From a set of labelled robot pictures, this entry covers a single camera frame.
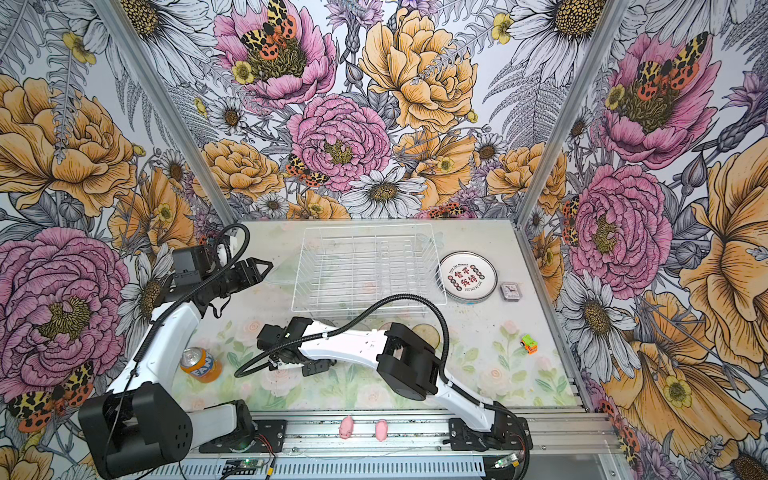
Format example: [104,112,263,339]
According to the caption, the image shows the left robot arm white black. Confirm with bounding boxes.
[78,245,273,479]

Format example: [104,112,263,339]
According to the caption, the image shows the small orange green toy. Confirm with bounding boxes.
[520,334,538,355]

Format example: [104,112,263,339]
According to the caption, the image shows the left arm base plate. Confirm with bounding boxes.
[198,419,287,454]

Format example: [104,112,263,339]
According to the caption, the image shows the right circuit board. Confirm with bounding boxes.
[493,453,520,469]

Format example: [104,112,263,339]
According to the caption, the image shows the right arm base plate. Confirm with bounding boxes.
[443,416,533,452]

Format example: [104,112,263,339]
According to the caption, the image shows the white wire dish rack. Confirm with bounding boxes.
[292,222,447,320]

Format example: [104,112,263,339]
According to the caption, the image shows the orange soda bottle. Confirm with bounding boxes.
[179,347,223,384]

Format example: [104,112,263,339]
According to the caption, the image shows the small clear alarm clock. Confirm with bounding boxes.
[499,282,522,302]

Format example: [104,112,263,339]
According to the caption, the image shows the right pink clip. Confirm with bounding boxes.
[375,420,389,442]

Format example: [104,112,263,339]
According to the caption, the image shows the aluminium front rail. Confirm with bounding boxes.
[98,410,637,480]

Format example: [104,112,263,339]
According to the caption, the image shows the yellow glass cup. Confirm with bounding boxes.
[412,323,441,350]

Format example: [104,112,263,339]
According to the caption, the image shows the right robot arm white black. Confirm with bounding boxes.
[257,317,533,453]

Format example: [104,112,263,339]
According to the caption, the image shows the green circuit board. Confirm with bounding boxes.
[221,458,271,478]

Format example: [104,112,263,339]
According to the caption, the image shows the pink clip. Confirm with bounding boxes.
[375,420,389,442]
[339,416,355,440]

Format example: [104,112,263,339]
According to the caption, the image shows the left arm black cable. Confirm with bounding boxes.
[101,223,252,480]

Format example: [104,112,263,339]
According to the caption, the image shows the left pink clip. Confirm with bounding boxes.
[339,416,355,440]

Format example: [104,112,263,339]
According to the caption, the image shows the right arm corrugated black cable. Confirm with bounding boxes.
[233,293,532,480]

